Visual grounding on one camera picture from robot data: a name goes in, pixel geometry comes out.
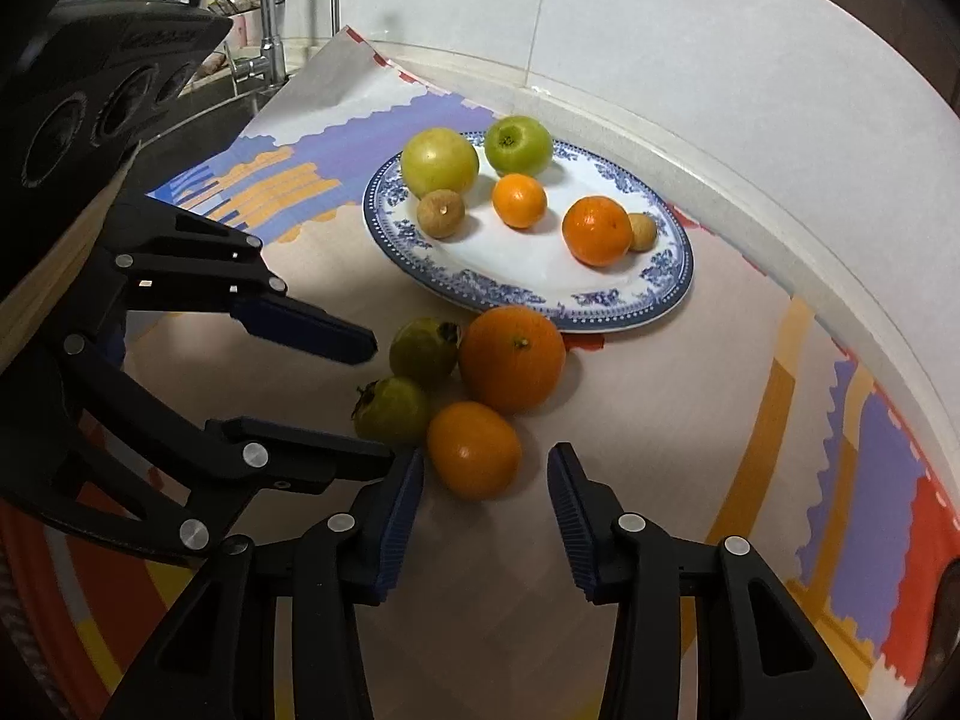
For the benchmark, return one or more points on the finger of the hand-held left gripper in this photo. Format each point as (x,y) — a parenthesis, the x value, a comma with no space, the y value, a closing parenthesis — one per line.
(315,330)
(300,450)

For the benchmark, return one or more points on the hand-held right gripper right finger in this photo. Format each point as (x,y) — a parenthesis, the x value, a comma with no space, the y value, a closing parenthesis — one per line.
(574,525)

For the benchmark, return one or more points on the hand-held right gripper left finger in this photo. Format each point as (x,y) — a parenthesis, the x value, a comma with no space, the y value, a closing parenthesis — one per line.
(397,525)

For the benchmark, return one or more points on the green persimmon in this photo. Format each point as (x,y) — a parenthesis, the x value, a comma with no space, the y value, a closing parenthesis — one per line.
(420,352)
(390,409)

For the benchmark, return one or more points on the brown round fruit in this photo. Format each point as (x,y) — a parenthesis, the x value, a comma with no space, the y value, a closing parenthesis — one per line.
(643,232)
(440,214)

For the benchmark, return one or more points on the large orange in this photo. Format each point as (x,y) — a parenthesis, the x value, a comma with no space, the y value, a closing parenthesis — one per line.
(512,358)

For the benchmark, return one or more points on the blue rimmed white plate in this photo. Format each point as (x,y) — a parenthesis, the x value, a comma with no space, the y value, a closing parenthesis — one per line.
(510,262)

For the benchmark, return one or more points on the yellow-green apple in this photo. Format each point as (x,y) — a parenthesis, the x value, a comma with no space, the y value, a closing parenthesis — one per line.
(439,163)

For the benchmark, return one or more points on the small orange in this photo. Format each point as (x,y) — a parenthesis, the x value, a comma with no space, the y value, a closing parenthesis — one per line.
(519,200)

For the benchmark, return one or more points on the green apple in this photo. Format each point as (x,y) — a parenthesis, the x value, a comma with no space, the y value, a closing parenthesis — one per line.
(518,144)

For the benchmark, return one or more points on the steel kitchen sink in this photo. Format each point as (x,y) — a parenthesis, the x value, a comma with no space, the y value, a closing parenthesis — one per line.
(202,109)

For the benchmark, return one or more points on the colourful patterned table mat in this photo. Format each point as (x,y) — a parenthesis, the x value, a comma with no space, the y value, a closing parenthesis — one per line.
(675,405)

